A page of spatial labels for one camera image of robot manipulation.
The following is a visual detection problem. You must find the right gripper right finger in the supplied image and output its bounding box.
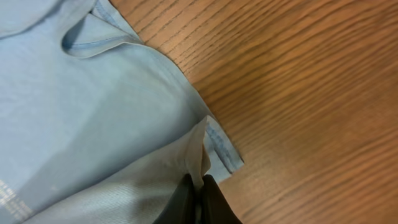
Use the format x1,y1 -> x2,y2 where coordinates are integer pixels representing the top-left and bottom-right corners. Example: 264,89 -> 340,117
200,175 -> 242,224

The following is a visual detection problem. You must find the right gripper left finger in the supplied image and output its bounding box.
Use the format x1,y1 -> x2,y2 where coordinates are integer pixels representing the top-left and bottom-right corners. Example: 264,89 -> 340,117
154,174 -> 196,224

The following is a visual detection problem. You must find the light blue printed t-shirt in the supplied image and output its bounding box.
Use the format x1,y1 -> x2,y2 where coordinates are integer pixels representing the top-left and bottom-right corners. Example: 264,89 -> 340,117
1,1 -> 244,223

